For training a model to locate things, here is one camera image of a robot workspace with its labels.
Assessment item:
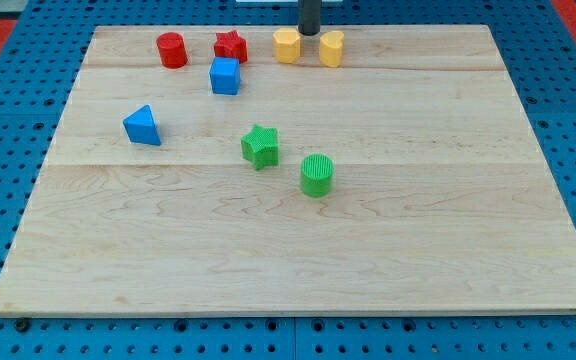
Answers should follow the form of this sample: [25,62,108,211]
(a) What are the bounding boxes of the blue cube block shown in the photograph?
[209,57,241,95]

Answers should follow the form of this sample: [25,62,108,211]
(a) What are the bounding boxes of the blue triangle block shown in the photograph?
[122,105,162,146]

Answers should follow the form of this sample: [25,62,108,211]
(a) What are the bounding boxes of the green cylinder block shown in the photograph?
[300,154,334,198]

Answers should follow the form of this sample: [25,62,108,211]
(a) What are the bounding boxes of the green star block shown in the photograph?
[241,124,279,170]

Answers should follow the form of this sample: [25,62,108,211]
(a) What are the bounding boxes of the wooden board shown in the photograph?
[0,25,576,318]

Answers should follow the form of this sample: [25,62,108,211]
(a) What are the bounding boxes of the yellow hexagon block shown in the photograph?
[273,28,301,64]

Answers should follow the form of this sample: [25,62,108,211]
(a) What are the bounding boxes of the yellow heart block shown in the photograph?
[319,30,345,68]

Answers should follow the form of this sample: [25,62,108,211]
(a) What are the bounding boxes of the red star block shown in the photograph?
[213,30,248,63]

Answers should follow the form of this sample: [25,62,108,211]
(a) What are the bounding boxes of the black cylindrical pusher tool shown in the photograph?
[297,0,322,36]

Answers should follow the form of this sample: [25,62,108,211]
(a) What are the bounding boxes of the red cylinder block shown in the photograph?
[156,32,188,69]

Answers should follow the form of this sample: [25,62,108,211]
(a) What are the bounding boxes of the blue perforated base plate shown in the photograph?
[0,1,576,359]

